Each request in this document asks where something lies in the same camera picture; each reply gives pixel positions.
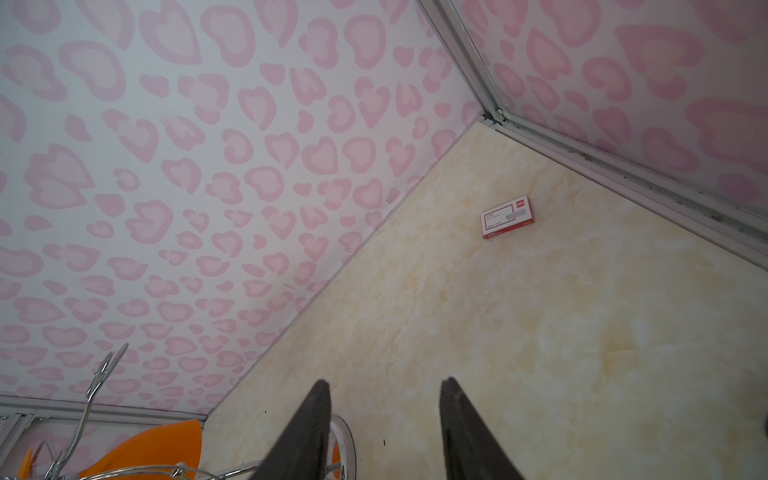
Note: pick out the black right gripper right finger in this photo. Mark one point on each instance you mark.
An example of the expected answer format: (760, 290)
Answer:
(470, 450)

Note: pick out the orange wine glass left rear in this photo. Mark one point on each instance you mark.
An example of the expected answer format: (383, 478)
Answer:
(170, 451)

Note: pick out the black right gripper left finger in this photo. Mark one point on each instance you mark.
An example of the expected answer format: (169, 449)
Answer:
(301, 450)

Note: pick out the red white small box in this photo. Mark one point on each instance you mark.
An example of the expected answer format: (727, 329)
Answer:
(507, 217)

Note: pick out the chrome wire wine glass rack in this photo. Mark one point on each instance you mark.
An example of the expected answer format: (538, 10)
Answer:
(341, 456)

